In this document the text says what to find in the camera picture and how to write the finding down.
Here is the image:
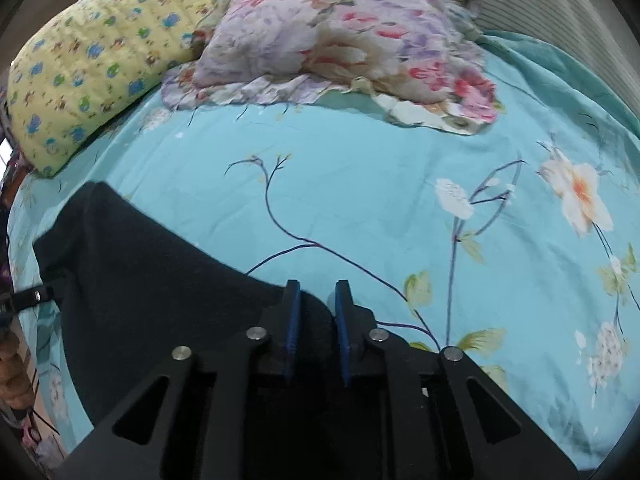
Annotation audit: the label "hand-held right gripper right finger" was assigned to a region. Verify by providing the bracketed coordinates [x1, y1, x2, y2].
[333, 279, 579, 480]

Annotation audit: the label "teal floral bed sheet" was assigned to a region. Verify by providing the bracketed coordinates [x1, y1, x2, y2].
[7, 30, 640, 472]

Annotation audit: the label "yellow floral pillow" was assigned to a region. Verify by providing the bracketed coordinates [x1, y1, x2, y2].
[7, 0, 236, 178]

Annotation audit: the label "pink purple floral quilt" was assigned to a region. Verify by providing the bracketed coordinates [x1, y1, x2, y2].
[161, 0, 503, 136]

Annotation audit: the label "grey striped cloth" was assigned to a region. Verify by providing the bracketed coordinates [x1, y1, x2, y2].
[467, 0, 640, 128]

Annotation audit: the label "black pants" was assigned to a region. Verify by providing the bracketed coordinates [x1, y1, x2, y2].
[32, 181, 342, 435]

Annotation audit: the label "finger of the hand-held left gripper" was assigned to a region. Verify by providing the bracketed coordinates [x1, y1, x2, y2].
[0, 285, 55, 314]

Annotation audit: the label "person's left hand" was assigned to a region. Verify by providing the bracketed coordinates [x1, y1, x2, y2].
[0, 331, 30, 411]

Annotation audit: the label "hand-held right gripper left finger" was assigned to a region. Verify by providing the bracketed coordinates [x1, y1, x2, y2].
[55, 280, 303, 480]

